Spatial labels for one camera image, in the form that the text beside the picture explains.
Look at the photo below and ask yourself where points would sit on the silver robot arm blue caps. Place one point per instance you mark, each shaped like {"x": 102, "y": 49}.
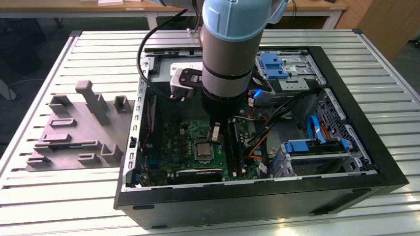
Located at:
{"x": 226, "y": 54}

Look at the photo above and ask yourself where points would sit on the CPU socket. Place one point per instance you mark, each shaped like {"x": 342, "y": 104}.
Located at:
{"x": 196, "y": 157}

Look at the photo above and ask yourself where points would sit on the black RAM slot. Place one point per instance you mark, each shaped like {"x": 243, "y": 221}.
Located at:
{"x": 234, "y": 150}
{"x": 230, "y": 150}
{"x": 239, "y": 150}

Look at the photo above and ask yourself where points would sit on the green motherboard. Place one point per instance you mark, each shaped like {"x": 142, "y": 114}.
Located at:
{"x": 174, "y": 147}

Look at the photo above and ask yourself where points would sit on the grey power supply unit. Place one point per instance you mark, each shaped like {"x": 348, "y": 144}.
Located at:
{"x": 164, "y": 73}

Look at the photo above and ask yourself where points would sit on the empty blue disk carrier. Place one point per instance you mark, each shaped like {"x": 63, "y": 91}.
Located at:
{"x": 272, "y": 65}

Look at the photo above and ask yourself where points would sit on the grey metal disk bay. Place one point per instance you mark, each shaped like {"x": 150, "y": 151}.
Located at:
{"x": 322, "y": 156}
{"x": 295, "y": 84}

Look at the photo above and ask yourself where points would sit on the black graphics card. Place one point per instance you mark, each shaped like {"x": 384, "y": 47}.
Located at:
{"x": 196, "y": 173}

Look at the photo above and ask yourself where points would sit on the blue carrier holding black disk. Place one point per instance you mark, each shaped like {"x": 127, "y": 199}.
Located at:
{"x": 296, "y": 147}

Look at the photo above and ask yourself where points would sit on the black PC case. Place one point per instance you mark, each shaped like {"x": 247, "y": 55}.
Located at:
{"x": 230, "y": 211}

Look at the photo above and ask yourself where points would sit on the grey parts rack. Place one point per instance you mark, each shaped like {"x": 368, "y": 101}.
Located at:
{"x": 86, "y": 127}

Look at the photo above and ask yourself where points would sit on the small white box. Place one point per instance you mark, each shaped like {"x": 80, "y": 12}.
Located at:
{"x": 111, "y": 2}

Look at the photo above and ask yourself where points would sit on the brown wooden cabinet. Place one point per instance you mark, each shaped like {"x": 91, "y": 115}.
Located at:
{"x": 387, "y": 24}

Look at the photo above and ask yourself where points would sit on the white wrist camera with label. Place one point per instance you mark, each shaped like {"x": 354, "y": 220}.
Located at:
{"x": 263, "y": 89}

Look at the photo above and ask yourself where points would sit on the pale wrist camera block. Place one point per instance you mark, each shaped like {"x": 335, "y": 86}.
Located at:
{"x": 183, "y": 81}

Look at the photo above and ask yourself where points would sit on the wooden desk white frame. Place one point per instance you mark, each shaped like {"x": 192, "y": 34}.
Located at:
{"x": 98, "y": 8}

